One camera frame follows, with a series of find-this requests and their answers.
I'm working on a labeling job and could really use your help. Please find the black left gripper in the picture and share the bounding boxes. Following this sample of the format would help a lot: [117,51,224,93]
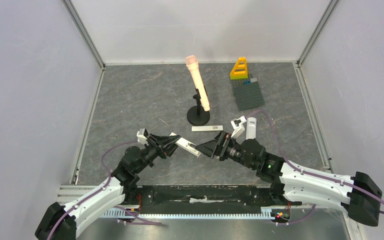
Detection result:
[134,133,182,173]

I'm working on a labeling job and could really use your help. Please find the white boxed remote with display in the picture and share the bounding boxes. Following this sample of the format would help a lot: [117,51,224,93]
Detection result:
[175,137,202,158]

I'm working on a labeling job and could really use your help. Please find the white cardboard sleeve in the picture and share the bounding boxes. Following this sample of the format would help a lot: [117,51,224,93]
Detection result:
[191,125,224,132]

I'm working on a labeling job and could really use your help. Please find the white remote control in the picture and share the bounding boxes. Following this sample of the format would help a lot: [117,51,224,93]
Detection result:
[245,117,257,140]

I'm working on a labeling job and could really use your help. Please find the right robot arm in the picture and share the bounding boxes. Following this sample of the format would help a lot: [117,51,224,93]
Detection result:
[195,131,383,227]

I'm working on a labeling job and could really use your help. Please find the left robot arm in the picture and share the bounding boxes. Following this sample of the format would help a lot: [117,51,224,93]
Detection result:
[34,133,181,240]

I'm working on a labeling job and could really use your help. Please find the black microphone stand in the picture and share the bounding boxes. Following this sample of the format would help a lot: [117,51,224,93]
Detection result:
[186,89,211,126]

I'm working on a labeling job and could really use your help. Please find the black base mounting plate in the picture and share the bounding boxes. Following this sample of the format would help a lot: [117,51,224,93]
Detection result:
[122,185,302,215]

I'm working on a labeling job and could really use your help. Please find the grey lego baseplate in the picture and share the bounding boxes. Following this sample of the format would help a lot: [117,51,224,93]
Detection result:
[230,74,265,111]

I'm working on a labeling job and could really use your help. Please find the lime green lego brick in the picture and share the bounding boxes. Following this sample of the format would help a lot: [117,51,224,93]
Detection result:
[229,74,249,81]

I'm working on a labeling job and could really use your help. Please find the pink microphone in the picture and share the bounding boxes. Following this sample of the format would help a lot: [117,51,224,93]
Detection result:
[185,55,211,112]

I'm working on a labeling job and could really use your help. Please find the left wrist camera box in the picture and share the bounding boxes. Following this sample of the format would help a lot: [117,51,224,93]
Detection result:
[136,128,149,145]

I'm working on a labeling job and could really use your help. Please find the yellow lego frame piece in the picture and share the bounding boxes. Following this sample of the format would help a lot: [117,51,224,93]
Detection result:
[229,57,248,76]

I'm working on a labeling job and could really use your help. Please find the white cable duct strip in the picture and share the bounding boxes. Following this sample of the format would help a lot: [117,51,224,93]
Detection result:
[101,207,276,220]

